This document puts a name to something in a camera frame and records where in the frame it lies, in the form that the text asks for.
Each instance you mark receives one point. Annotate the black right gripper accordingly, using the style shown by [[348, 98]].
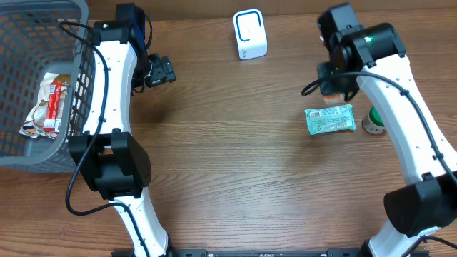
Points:
[[328, 83]]

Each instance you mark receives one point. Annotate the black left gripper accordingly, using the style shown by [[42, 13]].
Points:
[[166, 70]]

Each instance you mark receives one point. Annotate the small orange box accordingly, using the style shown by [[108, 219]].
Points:
[[334, 98]]

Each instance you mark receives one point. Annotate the teal white tissue pack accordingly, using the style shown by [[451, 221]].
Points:
[[331, 119]]

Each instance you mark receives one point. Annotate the green lid jar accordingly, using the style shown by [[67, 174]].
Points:
[[372, 122]]

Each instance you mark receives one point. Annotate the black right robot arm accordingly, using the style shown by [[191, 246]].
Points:
[[374, 60]]

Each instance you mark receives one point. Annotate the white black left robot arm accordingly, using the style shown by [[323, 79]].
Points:
[[107, 156]]

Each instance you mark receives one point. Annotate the white barcode scanner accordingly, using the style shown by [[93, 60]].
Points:
[[250, 34]]

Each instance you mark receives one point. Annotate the red snack bar box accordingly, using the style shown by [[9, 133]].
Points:
[[53, 106]]

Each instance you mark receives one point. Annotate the grey plastic basket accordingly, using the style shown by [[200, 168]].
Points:
[[37, 37]]

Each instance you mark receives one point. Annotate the white crumpled snack wrapper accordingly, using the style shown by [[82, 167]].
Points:
[[33, 125]]

